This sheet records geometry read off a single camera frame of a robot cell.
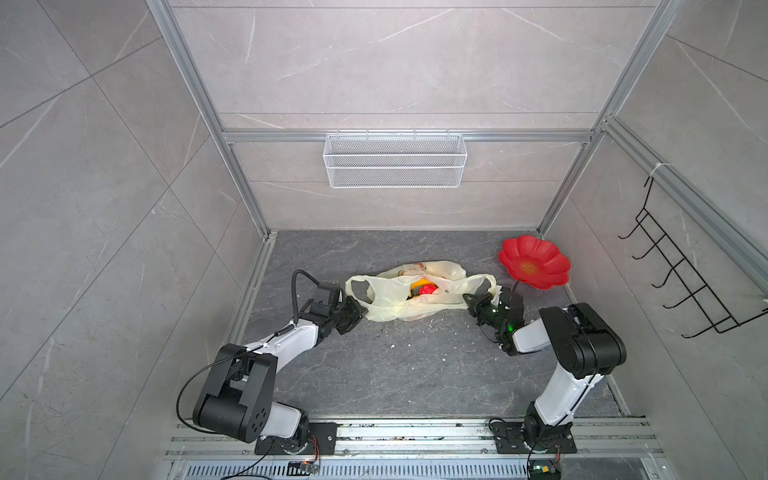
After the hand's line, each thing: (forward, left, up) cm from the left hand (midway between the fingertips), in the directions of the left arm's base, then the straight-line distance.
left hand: (368, 303), depth 89 cm
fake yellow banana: (+8, -16, -5) cm, 18 cm away
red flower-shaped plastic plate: (+20, -62, -8) cm, 66 cm away
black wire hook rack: (-21, -73, +25) cm, 80 cm away
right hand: (+5, -30, -3) cm, 31 cm away
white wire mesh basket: (+43, -10, +21) cm, 49 cm away
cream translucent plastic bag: (+1, -5, +3) cm, 6 cm away
